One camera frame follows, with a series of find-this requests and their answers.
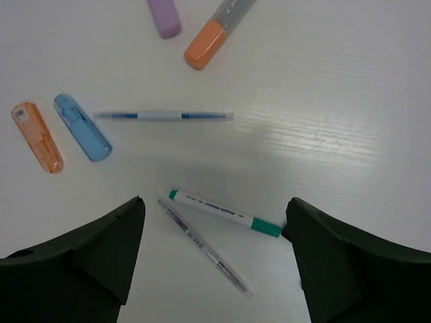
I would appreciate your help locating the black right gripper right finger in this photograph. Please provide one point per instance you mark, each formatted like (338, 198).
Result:
(350, 275)

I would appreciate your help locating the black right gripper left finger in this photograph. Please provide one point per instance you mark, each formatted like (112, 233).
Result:
(84, 275)

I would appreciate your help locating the green capped white marker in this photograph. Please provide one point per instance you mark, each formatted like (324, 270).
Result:
(254, 223)

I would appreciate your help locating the clear purple ballpoint pen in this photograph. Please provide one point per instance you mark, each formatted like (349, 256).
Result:
(205, 248)

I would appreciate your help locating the purple highlighter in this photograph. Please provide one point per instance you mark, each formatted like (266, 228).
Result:
(165, 17)

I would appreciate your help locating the orange grey highlighter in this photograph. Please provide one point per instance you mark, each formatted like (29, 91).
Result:
(215, 32)

